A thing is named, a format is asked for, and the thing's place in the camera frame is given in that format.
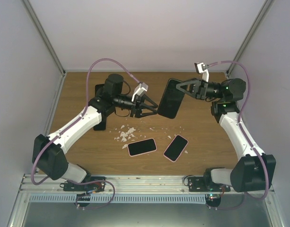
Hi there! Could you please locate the pink case phone left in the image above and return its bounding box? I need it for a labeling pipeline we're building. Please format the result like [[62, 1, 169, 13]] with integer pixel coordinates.
[[127, 138, 157, 157]]

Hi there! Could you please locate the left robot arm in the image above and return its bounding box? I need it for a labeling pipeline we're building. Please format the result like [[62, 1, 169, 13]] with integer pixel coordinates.
[[31, 74, 158, 191]]

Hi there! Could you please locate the black phone face down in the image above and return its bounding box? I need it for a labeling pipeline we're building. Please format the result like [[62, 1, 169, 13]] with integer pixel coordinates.
[[158, 79, 185, 119]]

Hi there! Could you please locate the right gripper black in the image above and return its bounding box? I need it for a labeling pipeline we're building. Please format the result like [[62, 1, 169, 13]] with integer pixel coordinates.
[[175, 77, 224, 101]]

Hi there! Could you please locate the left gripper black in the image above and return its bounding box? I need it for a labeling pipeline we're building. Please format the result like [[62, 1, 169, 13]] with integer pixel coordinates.
[[114, 94, 158, 118]]

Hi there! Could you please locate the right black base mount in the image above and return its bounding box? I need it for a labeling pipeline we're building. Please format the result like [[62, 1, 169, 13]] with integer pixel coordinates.
[[182, 175, 231, 193]]

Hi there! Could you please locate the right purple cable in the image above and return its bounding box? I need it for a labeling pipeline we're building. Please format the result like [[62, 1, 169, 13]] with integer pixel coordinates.
[[207, 61, 271, 211]]

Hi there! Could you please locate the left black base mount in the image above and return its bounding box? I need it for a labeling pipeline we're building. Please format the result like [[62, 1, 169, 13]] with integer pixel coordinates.
[[60, 176, 106, 192]]

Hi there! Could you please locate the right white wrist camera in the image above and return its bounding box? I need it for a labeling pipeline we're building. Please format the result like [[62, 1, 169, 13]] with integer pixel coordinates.
[[194, 62, 209, 82]]

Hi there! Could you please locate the black phone case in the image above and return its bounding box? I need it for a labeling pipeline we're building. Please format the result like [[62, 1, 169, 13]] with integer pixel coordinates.
[[95, 84, 104, 96]]

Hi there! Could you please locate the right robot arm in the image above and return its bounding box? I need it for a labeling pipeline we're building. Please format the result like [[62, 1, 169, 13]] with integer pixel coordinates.
[[176, 79, 276, 192]]

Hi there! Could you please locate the black phone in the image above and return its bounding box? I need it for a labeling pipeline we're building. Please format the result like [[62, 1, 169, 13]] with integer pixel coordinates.
[[93, 118, 106, 131]]

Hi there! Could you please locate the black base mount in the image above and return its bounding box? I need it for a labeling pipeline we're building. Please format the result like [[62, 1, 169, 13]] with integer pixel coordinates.
[[60, 176, 106, 192], [182, 175, 231, 193]]

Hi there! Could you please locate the aluminium front rail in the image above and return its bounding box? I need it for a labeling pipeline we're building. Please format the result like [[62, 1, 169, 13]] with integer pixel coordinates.
[[19, 174, 274, 195]]

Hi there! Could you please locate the pink case phone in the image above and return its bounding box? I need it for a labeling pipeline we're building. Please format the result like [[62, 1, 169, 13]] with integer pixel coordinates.
[[163, 135, 188, 162], [127, 138, 157, 157]]

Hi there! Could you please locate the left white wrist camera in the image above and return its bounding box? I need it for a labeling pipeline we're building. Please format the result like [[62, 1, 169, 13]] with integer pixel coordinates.
[[131, 82, 149, 102]]

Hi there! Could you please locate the purple cable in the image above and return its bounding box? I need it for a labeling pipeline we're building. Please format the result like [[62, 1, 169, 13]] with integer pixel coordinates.
[[31, 58, 142, 210], [207, 61, 271, 211]]

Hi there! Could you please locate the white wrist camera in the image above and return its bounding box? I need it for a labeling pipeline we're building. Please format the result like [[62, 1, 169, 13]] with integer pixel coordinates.
[[194, 62, 209, 82], [131, 82, 149, 102]]

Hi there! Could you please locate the grey slotted cable duct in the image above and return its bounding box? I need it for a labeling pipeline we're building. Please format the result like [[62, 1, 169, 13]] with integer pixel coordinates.
[[29, 193, 206, 204]]

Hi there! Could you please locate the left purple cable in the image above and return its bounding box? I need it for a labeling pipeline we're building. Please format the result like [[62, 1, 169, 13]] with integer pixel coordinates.
[[31, 58, 142, 210]]

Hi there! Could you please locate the pink case phone right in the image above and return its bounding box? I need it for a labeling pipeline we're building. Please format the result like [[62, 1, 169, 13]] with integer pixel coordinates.
[[163, 135, 188, 162]]

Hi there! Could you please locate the white debris pile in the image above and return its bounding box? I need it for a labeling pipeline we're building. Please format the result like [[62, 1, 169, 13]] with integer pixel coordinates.
[[110, 124, 137, 149]]

